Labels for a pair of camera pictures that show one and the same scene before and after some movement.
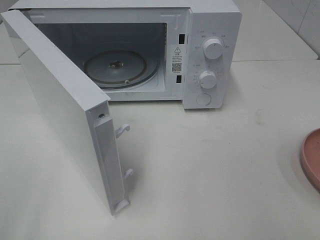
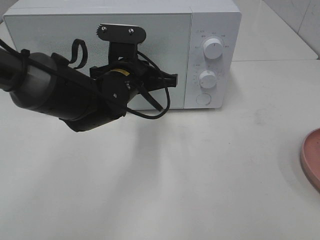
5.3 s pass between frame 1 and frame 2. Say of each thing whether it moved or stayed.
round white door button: stayed
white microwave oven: moved
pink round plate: stayed
